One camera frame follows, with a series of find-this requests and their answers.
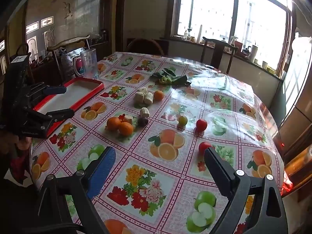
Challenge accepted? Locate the leafy green vegetable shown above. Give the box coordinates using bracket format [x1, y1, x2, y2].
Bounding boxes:
[149, 68, 192, 87]

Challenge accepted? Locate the dark wooden chair left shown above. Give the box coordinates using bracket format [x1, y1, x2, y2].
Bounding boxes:
[46, 35, 91, 83]

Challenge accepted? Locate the pink mug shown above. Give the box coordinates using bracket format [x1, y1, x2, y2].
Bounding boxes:
[73, 56, 86, 77]

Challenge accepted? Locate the framed wall picture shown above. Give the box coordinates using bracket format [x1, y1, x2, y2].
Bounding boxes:
[41, 16, 54, 28]
[26, 21, 39, 35]

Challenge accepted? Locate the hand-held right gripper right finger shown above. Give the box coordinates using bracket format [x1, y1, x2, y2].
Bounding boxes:
[204, 147, 286, 234]

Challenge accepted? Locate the large window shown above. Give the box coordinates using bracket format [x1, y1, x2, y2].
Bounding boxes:
[174, 0, 294, 47]

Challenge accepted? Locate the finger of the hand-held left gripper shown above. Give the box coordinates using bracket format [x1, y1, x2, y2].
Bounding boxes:
[23, 108, 75, 129]
[29, 83, 67, 101]

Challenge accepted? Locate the dark wooden chair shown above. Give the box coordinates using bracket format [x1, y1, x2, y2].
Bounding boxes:
[46, 35, 91, 83]
[202, 36, 238, 75]

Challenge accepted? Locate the wooden sideboard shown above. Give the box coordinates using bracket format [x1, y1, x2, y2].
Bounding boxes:
[29, 41, 110, 84]

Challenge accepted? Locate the white spray bottle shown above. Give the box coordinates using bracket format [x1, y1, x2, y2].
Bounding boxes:
[229, 36, 238, 53]

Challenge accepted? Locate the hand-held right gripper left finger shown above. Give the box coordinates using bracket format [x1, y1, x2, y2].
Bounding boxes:
[35, 146, 116, 234]

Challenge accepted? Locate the round-backed wooden chair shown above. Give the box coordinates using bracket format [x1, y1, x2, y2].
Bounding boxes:
[127, 38, 168, 55]

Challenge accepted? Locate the person's left hand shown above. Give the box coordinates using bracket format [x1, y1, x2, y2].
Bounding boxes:
[8, 135, 33, 153]

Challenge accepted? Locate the red rimmed white tray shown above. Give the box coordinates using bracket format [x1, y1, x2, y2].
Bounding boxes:
[32, 77, 105, 138]

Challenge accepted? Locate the fruit and flower printed tablecloth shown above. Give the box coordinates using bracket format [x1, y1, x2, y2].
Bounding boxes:
[29, 52, 285, 234]

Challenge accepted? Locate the bird wall decoration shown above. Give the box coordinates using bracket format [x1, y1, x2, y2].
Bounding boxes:
[63, 2, 74, 19]

